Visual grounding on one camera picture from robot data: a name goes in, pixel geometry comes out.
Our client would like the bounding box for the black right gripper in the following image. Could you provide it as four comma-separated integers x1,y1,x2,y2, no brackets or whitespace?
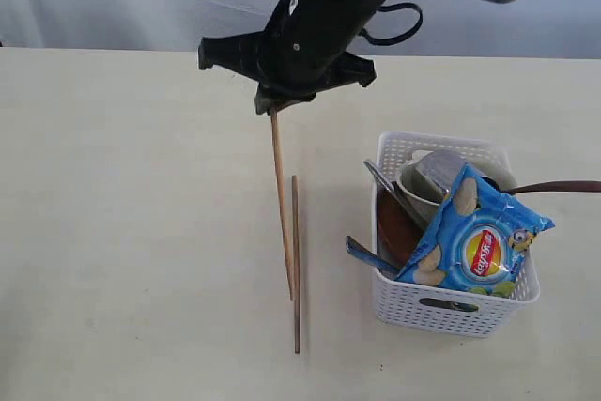
198,0,376,115

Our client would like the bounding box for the dark brown wooden spoon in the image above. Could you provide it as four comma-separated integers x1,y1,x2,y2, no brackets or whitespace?
506,180,601,195

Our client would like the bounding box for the white plastic perforated basket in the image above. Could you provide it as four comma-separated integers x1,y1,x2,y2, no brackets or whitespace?
371,131,540,338

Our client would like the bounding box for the lower blue-grey utensil handle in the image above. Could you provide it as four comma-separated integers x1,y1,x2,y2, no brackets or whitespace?
346,236,400,274

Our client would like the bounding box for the upper grey metal utensil handle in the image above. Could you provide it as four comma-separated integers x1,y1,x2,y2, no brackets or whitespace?
363,160,428,231

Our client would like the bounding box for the pale green ceramic bowl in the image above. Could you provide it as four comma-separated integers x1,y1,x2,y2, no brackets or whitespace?
396,149,516,224

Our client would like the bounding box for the dark wooden chopstick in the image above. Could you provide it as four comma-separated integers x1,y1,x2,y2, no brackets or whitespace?
291,175,301,355

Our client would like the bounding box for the dark brown wooden plate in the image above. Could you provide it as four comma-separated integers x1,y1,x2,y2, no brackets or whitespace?
376,190,424,268

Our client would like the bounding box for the shiny steel cup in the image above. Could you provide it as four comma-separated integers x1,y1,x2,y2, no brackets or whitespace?
411,149,467,204

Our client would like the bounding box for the blue chips bag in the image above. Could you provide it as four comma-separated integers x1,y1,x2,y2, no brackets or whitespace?
395,163,555,298

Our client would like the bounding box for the light wooden chopstick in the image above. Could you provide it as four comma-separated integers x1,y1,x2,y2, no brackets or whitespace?
270,109,294,300

